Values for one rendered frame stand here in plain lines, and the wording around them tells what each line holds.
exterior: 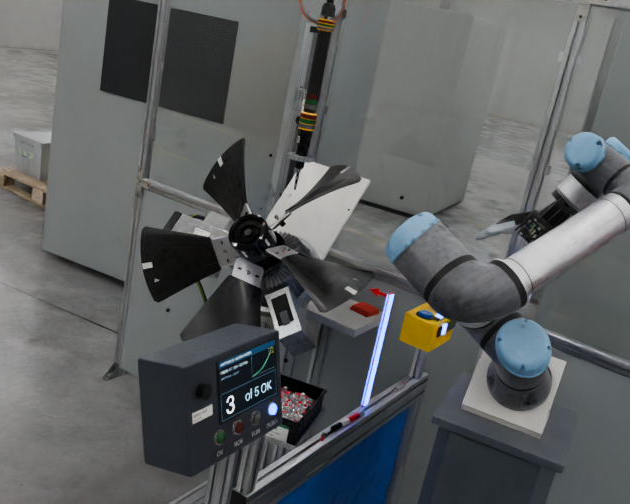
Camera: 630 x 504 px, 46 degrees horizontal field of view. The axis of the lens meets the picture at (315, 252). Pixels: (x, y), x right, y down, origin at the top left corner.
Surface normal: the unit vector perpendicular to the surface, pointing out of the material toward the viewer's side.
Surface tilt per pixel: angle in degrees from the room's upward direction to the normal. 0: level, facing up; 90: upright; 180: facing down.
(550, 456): 0
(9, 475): 0
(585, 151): 75
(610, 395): 90
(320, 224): 50
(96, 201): 90
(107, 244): 90
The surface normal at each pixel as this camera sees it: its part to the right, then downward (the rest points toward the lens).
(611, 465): -0.54, 0.15
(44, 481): 0.19, -0.94
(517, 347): -0.11, -0.41
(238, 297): 0.44, -0.31
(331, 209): -0.29, -0.49
